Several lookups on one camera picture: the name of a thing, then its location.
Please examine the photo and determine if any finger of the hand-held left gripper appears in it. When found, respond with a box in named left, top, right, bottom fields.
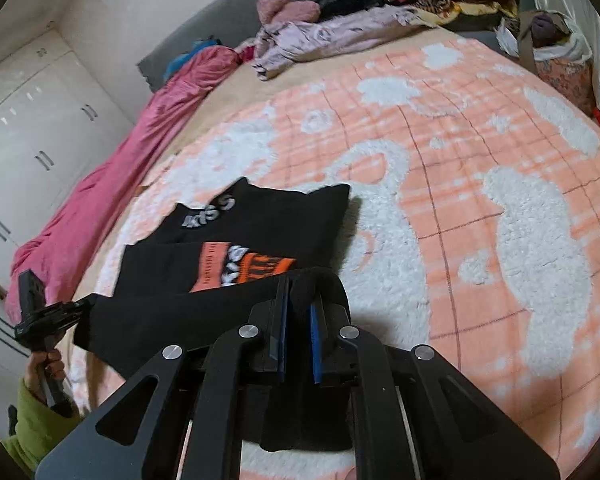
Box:
left=70, top=294, right=100, bottom=317

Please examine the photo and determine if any dark navy garment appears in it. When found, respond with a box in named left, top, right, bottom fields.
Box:
left=320, top=0, right=386, bottom=18

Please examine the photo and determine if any pink quilt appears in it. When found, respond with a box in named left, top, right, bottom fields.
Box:
left=5, top=45, right=241, bottom=321

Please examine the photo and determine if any pink fluffy garment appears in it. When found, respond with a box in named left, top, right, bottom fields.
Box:
left=257, top=0, right=322, bottom=26

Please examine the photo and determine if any white wardrobe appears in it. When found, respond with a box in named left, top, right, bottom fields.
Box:
left=0, top=30, right=133, bottom=246

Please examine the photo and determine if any white satin curtain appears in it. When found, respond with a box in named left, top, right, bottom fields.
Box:
left=520, top=0, right=600, bottom=126

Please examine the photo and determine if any grey quilted headboard cover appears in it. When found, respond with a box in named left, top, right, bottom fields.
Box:
left=137, top=0, right=361, bottom=93

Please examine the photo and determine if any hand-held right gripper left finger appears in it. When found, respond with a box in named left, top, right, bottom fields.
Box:
left=35, top=275, right=291, bottom=480

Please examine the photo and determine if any person's left hand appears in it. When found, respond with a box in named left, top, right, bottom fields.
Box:
left=24, top=349, right=66, bottom=386

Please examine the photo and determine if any orange plaid fleece blanket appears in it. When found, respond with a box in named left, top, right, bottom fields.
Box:
left=72, top=35, right=600, bottom=480

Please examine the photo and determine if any person's left forearm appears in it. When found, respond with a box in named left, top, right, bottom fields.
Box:
left=0, top=377, right=88, bottom=478

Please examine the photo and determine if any black sweater with orange cuffs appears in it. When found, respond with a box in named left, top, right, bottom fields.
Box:
left=72, top=177, right=355, bottom=453

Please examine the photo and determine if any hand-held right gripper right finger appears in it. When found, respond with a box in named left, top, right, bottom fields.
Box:
left=307, top=292, right=561, bottom=480

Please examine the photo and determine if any bag of clothes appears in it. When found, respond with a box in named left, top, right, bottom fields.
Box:
left=497, top=9, right=596, bottom=116

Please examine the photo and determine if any blue cloth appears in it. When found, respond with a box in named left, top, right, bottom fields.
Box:
left=165, top=40, right=216, bottom=73

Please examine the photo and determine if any lilac garment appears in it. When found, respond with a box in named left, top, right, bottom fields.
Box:
left=250, top=4, right=431, bottom=81

